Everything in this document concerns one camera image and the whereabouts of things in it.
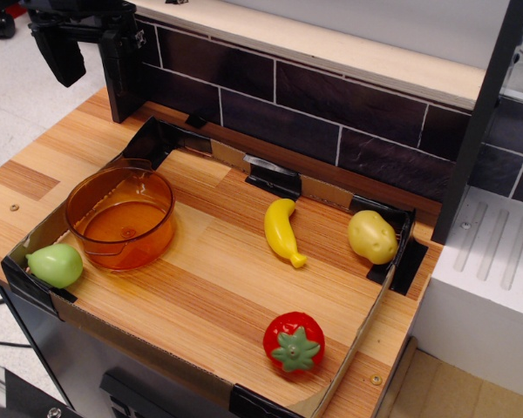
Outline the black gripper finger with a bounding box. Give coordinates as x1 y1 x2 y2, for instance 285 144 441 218
32 30 86 87
99 30 142 97

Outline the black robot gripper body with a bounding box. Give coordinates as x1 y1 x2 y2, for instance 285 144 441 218
19 0 136 42

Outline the yellow toy potato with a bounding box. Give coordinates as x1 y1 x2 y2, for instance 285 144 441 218
348 210 398 265

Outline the transparent orange plastic pot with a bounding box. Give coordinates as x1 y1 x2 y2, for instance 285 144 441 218
65 158 176 271

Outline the cardboard fence with black tape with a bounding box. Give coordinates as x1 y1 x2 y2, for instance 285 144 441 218
3 120 424 417

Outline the black caster wheel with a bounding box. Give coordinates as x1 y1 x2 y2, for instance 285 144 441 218
0 10 16 39

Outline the light wooden shelf board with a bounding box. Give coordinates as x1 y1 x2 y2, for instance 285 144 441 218
136 1 486 110

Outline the green toy pear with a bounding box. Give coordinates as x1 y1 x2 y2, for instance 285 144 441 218
25 243 84 289

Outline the yellow toy banana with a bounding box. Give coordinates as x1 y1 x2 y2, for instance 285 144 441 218
264 199 307 268

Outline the dark tile backsplash panel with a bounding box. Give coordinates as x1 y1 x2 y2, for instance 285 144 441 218
96 12 523 210

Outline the red toy tomato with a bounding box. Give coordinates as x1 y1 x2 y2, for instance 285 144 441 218
262 312 326 373

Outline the white toy sink drainboard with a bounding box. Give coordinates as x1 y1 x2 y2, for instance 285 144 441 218
412 187 523 395

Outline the dark grey vertical post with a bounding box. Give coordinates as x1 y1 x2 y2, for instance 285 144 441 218
431 0 523 245

